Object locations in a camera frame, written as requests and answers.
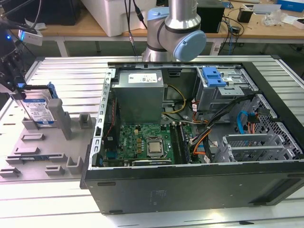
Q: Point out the large black box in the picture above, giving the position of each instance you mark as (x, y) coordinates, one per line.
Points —
(47, 12)

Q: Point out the small black cube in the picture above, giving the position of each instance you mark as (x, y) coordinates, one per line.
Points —
(244, 15)

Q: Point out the grey power supply unit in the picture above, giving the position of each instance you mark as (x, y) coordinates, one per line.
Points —
(137, 102)

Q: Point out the grey metal drive cage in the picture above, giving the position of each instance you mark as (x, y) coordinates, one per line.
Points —
(213, 95)

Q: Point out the blue cardboard box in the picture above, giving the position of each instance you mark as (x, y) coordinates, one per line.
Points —
(291, 5)

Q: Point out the silver CPU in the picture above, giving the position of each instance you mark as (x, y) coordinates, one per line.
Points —
(154, 147)

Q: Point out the green motherboard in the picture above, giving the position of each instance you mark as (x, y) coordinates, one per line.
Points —
(128, 145)

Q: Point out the grey parts rack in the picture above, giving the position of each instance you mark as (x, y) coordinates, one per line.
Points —
(47, 147)

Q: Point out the black RAM slot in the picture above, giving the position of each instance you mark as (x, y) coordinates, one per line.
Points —
(174, 145)
(184, 145)

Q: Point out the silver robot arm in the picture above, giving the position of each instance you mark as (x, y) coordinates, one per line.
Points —
(180, 21)

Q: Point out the crumpled white tissue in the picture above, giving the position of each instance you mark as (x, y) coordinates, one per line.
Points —
(38, 26)

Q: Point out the black open PC case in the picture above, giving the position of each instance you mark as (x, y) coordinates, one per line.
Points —
(190, 190)

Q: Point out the black case fan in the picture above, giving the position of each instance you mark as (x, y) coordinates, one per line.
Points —
(111, 126)

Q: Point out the white foam box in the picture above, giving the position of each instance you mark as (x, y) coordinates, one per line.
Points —
(111, 16)

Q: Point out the wooden desk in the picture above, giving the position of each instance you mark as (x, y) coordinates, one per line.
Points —
(71, 29)

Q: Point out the green RAM stick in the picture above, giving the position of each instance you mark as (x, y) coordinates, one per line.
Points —
(35, 158)

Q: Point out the black speaker box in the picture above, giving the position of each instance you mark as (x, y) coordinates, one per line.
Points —
(210, 20)

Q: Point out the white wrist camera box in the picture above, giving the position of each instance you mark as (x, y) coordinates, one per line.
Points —
(31, 38)

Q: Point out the hard disk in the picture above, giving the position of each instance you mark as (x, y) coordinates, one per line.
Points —
(35, 109)

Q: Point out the blue plastic drive latch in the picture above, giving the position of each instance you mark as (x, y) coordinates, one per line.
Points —
(212, 77)

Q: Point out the black graphics card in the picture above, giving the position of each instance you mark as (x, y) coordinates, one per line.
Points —
(152, 162)

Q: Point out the CPU socket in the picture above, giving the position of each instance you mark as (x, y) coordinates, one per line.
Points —
(164, 147)

